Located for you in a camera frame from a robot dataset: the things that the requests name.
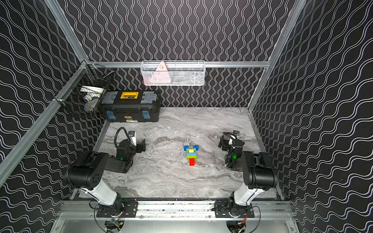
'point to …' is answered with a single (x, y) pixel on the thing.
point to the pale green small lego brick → (191, 152)
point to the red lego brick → (192, 162)
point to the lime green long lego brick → (191, 150)
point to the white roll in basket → (91, 91)
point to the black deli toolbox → (130, 106)
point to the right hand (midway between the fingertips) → (229, 138)
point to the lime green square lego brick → (194, 157)
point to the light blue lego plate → (191, 154)
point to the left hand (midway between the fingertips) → (136, 137)
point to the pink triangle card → (161, 75)
